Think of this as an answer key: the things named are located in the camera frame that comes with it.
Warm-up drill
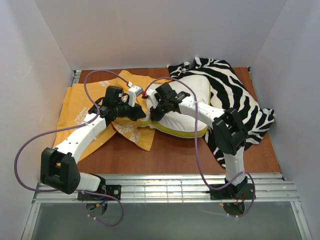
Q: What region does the white pillow yellow edge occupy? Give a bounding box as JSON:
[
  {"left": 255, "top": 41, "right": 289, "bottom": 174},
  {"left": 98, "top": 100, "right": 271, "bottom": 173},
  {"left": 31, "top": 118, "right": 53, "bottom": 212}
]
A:
[{"left": 142, "top": 75, "right": 211, "bottom": 139}]

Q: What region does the yellow pillowcase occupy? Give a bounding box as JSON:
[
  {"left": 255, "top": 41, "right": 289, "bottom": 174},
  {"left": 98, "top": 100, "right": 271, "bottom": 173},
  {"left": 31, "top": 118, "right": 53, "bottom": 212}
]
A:
[{"left": 57, "top": 69, "right": 170, "bottom": 160}]

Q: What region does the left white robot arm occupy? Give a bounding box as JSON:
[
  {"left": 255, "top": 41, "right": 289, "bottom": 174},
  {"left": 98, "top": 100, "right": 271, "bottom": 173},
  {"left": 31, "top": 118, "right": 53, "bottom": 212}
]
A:
[{"left": 40, "top": 85, "right": 146, "bottom": 195}]

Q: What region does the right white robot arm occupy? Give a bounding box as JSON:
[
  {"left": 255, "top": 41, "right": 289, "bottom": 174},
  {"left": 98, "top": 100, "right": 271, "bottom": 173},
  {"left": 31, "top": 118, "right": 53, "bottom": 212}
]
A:
[{"left": 143, "top": 83, "right": 248, "bottom": 200}]

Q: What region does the zebra striped blanket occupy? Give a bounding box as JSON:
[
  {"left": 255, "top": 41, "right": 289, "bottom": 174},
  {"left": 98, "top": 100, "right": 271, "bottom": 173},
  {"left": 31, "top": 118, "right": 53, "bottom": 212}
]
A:
[{"left": 166, "top": 57, "right": 275, "bottom": 168}]

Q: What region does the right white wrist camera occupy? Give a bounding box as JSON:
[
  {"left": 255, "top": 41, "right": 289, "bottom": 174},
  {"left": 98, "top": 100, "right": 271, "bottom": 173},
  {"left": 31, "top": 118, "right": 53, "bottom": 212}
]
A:
[{"left": 142, "top": 88, "right": 157, "bottom": 101}]

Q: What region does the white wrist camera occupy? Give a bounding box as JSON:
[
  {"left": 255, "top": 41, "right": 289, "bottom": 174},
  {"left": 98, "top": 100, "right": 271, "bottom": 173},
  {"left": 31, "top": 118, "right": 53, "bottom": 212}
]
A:
[
  {"left": 142, "top": 88, "right": 157, "bottom": 101},
  {"left": 127, "top": 85, "right": 144, "bottom": 107}
]

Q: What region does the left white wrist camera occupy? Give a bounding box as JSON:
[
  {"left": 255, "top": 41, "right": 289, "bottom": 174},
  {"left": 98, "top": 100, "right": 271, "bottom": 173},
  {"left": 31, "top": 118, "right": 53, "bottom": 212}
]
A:
[{"left": 127, "top": 85, "right": 144, "bottom": 107}]

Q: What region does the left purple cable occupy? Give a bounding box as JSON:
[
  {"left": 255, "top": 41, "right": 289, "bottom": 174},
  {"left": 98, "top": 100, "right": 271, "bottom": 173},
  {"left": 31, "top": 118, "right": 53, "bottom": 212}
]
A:
[{"left": 14, "top": 69, "right": 133, "bottom": 228}]

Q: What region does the purple cable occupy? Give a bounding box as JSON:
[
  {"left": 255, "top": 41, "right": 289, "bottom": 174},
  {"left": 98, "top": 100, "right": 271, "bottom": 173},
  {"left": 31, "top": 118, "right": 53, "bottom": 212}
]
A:
[
  {"left": 143, "top": 77, "right": 256, "bottom": 220},
  {"left": 14, "top": 69, "right": 133, "bottom": 228}
]

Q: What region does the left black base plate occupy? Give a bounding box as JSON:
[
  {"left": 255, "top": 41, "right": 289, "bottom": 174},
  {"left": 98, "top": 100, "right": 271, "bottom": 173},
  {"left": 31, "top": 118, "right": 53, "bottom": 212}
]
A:
[{"left": 77, "top": 184, "right": 122, "bottom": 201}]

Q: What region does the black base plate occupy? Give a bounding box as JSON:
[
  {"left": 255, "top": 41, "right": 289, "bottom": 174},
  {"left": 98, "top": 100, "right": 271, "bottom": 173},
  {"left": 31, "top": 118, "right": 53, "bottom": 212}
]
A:
[
  {"left": 206, "top": 183, "right": 255, "bottom": 200},
  {"left": 77, "top": 184, "right": 122, "bottom": 201}
]

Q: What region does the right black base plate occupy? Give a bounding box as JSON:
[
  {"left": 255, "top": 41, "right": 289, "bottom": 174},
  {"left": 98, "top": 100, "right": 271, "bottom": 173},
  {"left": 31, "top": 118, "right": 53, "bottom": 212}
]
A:
[{"left": 206, "top": 183, "right": 255, "bottom": 200}]

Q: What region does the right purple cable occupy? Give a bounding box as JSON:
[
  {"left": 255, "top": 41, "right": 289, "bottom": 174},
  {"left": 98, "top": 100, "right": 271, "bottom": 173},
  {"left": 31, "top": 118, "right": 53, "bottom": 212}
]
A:
[{"left": 143, "top": 77, "right": 256, "bottom": 220}]

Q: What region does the aluminium rail frame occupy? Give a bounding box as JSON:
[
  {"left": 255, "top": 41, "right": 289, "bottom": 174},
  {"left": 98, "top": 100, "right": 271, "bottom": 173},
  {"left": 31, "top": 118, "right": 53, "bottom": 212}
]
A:
[{"left": 21, "top": 67, "right": 312, "bottom": 240}]

